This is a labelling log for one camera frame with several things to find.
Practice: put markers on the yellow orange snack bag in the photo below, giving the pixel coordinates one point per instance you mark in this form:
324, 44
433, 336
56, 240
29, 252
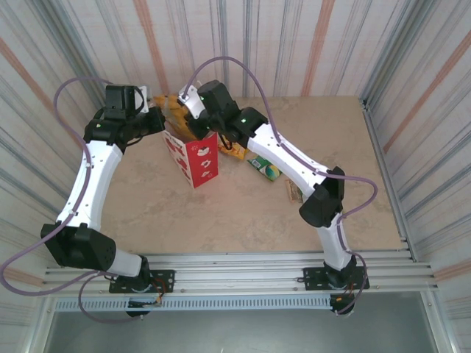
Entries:
176, 117

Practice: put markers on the yellow corn chips bag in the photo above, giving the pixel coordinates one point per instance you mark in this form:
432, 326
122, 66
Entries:
235, 151

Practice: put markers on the green snack bag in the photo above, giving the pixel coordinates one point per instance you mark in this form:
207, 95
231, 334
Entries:
266, 169

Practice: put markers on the brown snack bar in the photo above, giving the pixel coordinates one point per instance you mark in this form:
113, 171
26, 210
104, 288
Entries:
292, 191

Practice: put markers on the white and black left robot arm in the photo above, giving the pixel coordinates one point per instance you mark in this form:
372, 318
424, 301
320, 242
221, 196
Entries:
95, 176

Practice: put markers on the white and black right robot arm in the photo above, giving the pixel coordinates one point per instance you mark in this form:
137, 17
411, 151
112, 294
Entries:
287, 158

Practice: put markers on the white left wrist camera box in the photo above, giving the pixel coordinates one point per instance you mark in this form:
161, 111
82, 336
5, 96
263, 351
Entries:
141, 99

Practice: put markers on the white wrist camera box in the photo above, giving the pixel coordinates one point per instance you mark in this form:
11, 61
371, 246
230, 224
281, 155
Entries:
191, 101
141, 99

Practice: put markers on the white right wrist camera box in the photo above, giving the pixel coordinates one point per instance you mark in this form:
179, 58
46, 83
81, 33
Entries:
191, 101

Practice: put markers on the aluminium rail frame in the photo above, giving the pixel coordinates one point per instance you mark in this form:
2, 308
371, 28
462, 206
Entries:
235, 272

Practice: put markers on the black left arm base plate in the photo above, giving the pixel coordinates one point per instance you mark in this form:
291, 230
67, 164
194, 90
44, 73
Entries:
165, 281

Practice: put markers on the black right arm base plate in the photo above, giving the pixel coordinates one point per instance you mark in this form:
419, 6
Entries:
312, 279

